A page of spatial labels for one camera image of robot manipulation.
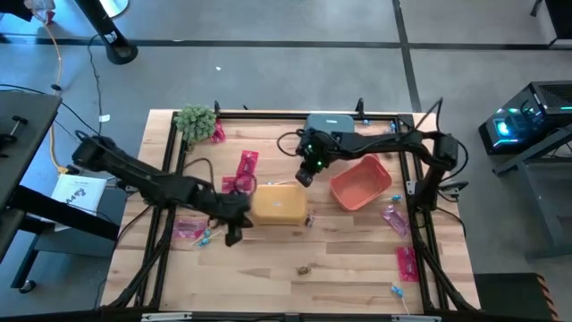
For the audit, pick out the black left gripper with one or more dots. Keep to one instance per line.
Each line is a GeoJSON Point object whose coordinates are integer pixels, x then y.
{"type": "Point", "coordinates": [230, 208]}

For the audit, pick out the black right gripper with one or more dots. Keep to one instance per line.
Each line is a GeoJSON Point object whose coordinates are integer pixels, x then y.
{"type": "Point", "coordinates": [319, 149]}

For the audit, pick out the yellow plastic bin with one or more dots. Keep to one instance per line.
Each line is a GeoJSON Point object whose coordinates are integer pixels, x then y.
{"type": "Point", "coordinates": [279, 205]}

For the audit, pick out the red candy packet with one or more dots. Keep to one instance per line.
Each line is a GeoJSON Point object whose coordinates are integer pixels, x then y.
{"type": "Point", "coordinates": [218, 132]}
{"type": "Point", "coordinates": [407, 264]}
{"type": "Point", "coordinates": [230, 184]}
{"type": "Point", "coordinates": [248, 163]}

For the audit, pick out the dark grey-blue plastic bin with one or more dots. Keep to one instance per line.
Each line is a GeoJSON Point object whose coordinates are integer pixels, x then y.
{"type": "Point", "coordinates": [330, 121]}

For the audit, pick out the pink translucent candy packet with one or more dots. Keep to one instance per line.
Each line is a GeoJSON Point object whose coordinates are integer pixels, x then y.
{"type": "Point", "coordinates": [190, 228]}
{"type": "Point", "coordinates": [396, 220]}

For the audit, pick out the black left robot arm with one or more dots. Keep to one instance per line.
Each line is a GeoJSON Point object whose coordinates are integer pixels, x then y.
{"type": "Point", "coordinates": [147, 179]}

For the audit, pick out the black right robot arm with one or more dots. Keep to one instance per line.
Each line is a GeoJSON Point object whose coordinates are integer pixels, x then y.
{"type": "Point", "coordinates": [402, 141]}

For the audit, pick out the small dark wrapped candy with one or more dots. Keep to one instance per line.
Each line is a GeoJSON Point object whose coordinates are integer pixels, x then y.
{"type": "Point", "coordinates": [309, 220]}

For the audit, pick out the chocolate candy in clear wrapper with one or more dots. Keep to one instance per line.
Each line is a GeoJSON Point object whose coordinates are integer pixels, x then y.
{"type": "Point", "coordinates": [304, 270]}

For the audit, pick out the blue lollipop with white stick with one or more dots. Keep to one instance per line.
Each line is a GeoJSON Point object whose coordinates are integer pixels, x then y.
{"type": "Point", "coordinates": [270, 182]}
{"type": "Point", "coordinates": [396, 197]}
{"type": "Point", "coordinates": [207, 233]}
{"type": "Point", "coordinates": [204, 243]}
{"type": "Point", "coordinates": [397, 292]}

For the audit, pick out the orange plastic bin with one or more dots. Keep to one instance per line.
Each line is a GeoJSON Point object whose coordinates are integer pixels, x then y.
{"type": "Point", "coordinates": [359, 183]}

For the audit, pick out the green potted artificial plant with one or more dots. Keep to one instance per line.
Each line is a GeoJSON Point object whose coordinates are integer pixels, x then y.
{"type": "Point", "coordinates": [195, 123]}

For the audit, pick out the white paper booklet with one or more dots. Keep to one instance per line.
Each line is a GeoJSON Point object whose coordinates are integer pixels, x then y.
{"type": "Point", "coordinates": [78, 192]}

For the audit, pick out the black pole stand base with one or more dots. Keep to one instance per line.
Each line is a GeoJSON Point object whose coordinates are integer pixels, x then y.
{"type": "Point", "coordinates": [118, 47]}

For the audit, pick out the black desktop computer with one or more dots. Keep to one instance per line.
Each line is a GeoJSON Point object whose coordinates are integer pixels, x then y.
{"type": "Point", "coordinates": [527, 116]}

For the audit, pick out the black desk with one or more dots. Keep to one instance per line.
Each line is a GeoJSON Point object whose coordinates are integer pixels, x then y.
{"type": "Point", "coordinates": [22, 134]}

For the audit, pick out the black mat with hazard stripes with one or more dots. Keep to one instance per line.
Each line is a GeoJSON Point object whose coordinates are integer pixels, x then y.
{"type": "Point", "coordinates": [514, 297]}

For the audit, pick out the black frame clamp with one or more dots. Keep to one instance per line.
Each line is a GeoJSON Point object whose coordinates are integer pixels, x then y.
{"type": "Point", "coordinates": [359, 106]}
{"type": "Point", "coordinates": [217, 107]}

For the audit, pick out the silver frame bracket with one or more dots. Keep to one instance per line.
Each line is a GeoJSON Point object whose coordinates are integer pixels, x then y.
{"type": "Point", "coordinates": [411, 187]}

